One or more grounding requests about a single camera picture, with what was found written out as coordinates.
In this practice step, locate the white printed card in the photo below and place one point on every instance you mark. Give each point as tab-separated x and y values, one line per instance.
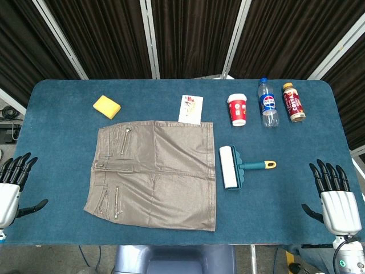
191	109

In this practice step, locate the yellow sponge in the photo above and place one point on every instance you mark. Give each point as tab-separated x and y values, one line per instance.
106	106

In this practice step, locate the blue table cloth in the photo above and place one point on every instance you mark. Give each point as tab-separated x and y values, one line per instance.
57	160

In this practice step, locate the red paper cup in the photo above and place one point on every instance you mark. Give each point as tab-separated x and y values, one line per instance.
237	109

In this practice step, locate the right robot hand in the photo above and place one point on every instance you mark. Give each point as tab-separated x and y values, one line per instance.
339	208

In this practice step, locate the Costa coffee bottle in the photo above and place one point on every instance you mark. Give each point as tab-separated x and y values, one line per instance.
293	102

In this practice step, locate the folding screen partition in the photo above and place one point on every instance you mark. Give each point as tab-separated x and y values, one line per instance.
194	34

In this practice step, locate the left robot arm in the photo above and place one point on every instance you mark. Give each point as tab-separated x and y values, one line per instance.
2	235

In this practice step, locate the robot torso base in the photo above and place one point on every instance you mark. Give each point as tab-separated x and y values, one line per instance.
174	259

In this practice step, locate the teal lint roller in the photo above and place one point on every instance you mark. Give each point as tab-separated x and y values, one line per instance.
232	168

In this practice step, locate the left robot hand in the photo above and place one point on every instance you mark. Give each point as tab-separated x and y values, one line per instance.
8	197

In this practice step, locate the brown skirt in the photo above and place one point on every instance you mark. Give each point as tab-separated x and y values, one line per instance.
154	174

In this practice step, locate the Pepsi plastic bottle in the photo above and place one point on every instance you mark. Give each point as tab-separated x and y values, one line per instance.
268	104

